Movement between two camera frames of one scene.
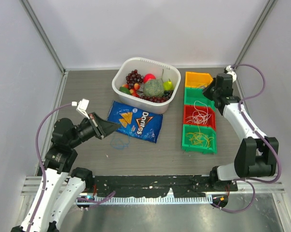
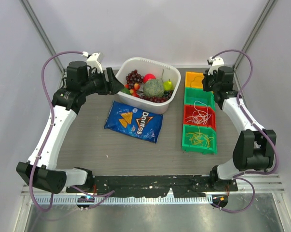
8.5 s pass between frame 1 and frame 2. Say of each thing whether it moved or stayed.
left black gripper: moved
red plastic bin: stayed
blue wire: moved
